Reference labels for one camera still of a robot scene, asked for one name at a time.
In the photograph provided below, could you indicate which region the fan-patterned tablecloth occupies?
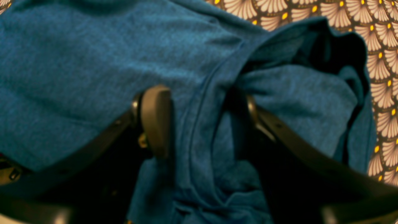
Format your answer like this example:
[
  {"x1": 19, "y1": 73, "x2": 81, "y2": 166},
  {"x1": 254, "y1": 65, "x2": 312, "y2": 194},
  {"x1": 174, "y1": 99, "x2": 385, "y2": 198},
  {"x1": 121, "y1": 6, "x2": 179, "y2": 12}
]
[{"x1": 0, "y1": 0, "x2": 398, "y2": 187}]

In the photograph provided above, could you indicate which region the blue long-sleeve T-shirt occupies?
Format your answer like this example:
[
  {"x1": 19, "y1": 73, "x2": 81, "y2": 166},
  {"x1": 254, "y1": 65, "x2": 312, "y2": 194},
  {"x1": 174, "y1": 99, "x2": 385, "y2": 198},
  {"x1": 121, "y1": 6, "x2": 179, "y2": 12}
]
[{"x1": 1, "y1": 0, "x2": 376, "y2": 224}]

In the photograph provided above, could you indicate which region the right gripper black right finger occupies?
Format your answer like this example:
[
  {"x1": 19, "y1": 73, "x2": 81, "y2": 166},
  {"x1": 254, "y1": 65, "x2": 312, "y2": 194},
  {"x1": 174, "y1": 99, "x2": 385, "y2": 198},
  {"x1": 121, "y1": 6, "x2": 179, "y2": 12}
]
[{"x1": 232, "y1": 88, "x2": 397, "y2": 224}]

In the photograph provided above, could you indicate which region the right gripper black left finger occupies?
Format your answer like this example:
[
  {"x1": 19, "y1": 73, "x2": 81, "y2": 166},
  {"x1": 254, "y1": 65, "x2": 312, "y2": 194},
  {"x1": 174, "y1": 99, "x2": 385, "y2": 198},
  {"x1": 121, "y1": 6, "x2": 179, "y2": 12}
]
[{"x1": 1, "y1": 85, "x2": 173, "y2": 224}]

